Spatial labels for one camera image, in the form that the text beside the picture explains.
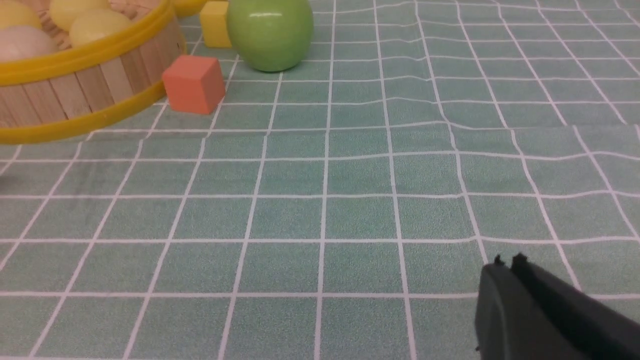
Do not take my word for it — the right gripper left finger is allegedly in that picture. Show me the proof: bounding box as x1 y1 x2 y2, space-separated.
474 255 587 360

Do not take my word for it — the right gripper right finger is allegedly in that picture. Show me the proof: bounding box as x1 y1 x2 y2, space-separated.
510 252 640 360

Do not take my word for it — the yellow bun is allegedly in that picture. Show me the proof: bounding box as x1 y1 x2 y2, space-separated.
0 0 42 30
48 0 112 32
68 8 134 48

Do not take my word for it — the yellow bun front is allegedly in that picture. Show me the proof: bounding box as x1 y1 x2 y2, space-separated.
48 0 112 32

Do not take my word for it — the white bun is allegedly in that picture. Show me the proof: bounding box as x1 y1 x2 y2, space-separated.
0 25 59 63

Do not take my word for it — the woven bamboo steamer lid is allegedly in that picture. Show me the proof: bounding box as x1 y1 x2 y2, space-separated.
171 0 208 18

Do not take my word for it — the bamboo steamer tray yellow rim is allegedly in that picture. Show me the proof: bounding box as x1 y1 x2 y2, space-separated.
0 0 186 144

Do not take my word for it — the green checkered tablecloth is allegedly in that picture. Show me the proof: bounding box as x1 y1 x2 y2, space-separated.
0 0 640 360

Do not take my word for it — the green apple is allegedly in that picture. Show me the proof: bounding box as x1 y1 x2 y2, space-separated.
226 0 314 73

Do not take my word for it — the orange cube block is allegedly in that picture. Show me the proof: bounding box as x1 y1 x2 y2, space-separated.
162 55 226 116

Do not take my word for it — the yellow cube block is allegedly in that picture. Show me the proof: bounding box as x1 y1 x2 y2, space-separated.
199 0 233 49

